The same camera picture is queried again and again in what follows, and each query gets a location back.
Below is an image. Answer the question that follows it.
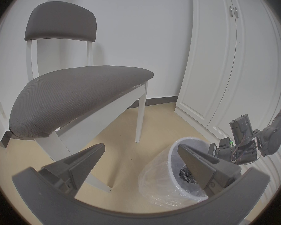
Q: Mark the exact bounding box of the grey trash bin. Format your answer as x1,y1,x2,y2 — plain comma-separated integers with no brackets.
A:
167,137,216,201

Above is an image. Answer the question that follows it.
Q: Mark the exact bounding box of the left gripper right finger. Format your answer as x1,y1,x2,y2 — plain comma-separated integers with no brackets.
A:
177,144,242,198

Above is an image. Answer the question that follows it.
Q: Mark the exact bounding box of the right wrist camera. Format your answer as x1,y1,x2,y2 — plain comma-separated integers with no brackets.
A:
219,137,233,150

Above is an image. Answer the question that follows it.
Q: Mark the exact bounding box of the clear plastic bag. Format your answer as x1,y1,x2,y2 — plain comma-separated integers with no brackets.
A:
138,137,210,207

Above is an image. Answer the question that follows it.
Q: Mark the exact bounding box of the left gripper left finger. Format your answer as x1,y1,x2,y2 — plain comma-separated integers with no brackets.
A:
39,143,106,193

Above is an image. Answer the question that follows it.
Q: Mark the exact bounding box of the black plastic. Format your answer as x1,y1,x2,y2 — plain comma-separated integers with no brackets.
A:
179,164,198,184

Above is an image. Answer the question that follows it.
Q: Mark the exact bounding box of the white wardrobe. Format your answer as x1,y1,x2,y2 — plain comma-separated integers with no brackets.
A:
174,0,281,196

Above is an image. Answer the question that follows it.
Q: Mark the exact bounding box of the white chair with grey cushions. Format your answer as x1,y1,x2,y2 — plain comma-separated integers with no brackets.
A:
8,1,154,193

